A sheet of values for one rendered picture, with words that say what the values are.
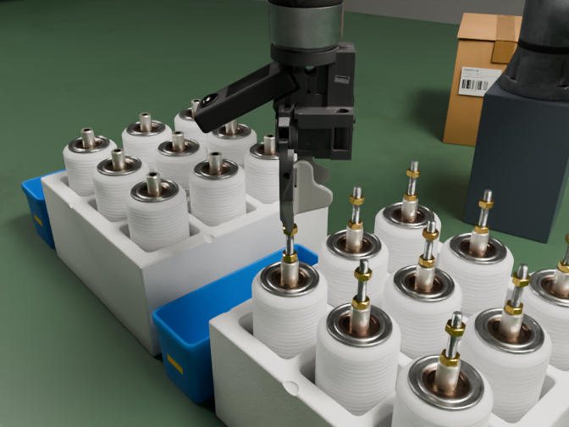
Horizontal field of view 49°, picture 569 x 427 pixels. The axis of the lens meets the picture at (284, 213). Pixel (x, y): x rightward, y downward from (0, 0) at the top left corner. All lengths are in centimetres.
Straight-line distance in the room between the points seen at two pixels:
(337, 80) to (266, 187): 48
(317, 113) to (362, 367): 28
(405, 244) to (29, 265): 77
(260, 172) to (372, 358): 50
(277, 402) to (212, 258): 33
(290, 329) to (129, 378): 35
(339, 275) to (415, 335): 13
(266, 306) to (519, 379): 30
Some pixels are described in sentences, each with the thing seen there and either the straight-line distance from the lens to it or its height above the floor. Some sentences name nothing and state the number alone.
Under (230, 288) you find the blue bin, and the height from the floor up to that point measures 10.
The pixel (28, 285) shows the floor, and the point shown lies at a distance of 129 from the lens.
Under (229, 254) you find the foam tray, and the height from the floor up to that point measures 13.
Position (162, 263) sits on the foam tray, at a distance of 97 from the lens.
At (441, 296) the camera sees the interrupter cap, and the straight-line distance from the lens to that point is 78.
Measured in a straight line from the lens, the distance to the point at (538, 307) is 81.
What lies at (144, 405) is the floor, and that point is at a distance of 100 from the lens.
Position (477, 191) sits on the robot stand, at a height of 8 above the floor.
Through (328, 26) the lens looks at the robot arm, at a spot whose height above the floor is 57.
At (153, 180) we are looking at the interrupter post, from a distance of 99.
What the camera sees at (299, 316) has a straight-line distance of 76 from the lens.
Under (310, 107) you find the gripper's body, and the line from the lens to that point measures 66.
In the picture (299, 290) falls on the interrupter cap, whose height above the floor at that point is 25.
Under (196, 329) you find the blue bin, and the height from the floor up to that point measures 5.
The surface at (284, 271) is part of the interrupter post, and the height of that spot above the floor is 27.
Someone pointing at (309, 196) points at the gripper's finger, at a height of 39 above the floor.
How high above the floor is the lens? 72
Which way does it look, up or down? 30 degrees down
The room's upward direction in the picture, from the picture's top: straight up
